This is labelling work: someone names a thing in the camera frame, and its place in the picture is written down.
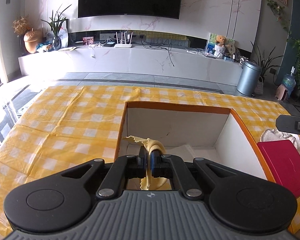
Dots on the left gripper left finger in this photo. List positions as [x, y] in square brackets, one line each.
[62, 200]

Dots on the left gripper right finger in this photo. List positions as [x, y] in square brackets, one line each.
[238, 200]

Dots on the white towel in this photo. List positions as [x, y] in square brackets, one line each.
[276, 135]

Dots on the yellow cloth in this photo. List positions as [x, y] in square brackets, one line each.
[149, 183]

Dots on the pink small stool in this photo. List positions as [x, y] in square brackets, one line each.
[281, 93]

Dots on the blue water bottle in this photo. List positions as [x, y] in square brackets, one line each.
[289, 81]

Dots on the grey metal trash can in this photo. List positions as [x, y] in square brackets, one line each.
[248, 78]

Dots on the potted leafy floor plant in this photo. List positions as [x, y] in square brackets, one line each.
[265, 63]

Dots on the yellow checkered tablecloth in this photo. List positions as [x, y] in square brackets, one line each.
[71, 125]

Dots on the hanging green vine plant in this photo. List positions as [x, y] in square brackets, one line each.
[279, 12]

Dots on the orange-rimmed white cardboard box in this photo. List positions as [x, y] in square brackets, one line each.
[188, 131]

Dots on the brown teddy bear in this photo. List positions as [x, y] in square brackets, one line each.
[219, 48]

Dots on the white marble tv console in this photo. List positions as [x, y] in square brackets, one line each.
[136, 60]

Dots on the small pink photo card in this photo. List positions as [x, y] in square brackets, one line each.
[88, 40]

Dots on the acorn-shaped orange jar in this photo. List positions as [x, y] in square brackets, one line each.
[32, 39]

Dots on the white wifi router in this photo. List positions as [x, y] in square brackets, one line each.
[124, 40]

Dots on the dried flower bouquet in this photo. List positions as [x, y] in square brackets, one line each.
[21, 25]

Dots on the green plant in glass vase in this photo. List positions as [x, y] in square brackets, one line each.
[55, 23]

